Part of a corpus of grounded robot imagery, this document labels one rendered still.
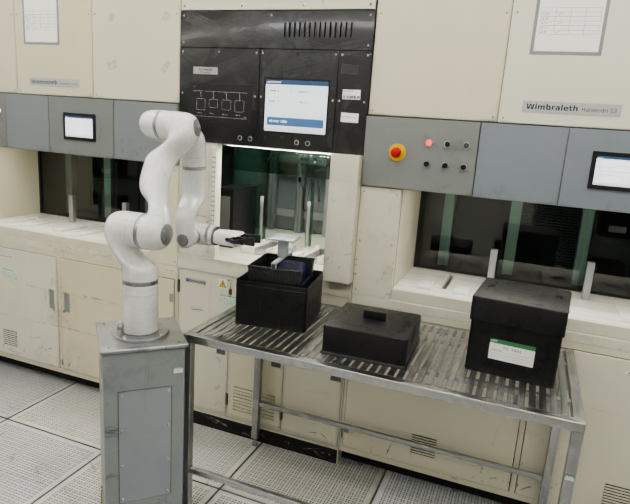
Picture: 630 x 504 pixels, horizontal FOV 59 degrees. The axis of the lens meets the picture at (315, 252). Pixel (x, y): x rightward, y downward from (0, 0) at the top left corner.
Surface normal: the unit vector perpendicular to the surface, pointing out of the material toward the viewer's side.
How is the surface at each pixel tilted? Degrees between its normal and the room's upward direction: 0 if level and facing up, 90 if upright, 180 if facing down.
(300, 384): 90
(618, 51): 90
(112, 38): 90
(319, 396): 90
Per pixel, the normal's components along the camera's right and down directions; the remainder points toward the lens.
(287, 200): -0.36, 0.18
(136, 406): 0.40, 0.23
